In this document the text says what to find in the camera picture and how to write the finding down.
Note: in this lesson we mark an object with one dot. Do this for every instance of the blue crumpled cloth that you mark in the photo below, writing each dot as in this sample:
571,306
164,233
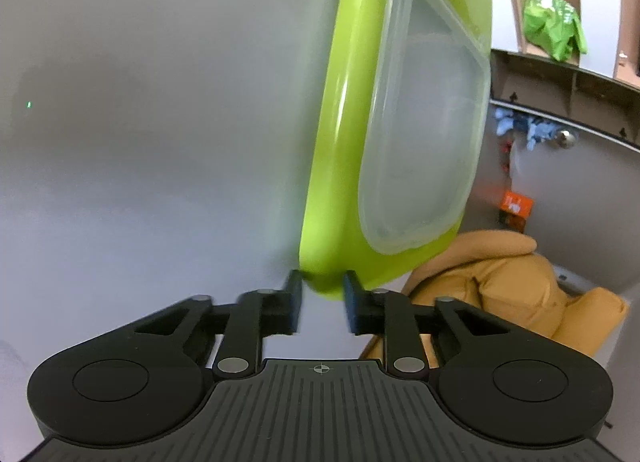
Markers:
532,130

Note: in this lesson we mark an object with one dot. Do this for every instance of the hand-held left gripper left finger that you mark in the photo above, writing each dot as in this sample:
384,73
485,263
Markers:
296,304

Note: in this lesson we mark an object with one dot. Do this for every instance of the orange box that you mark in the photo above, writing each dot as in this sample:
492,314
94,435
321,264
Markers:
517,207

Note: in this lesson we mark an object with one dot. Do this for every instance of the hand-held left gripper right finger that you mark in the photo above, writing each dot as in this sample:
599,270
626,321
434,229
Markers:
352,307

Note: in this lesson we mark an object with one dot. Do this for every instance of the green plastic bag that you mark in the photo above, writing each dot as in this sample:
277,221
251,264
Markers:
552,26

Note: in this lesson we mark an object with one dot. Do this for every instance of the mustard yellow cloth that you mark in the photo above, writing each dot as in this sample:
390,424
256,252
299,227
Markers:
510,282

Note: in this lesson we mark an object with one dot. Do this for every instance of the lime green plastic tray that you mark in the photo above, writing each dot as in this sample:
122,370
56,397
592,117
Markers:
340,166

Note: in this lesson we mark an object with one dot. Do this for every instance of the clear plastic container lid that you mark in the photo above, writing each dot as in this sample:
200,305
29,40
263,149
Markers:
425,141

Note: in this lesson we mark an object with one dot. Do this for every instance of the white marble desktop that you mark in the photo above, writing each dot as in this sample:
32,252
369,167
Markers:
150,141

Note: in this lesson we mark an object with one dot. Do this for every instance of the silver ball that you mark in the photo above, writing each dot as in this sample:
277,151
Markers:
567,137

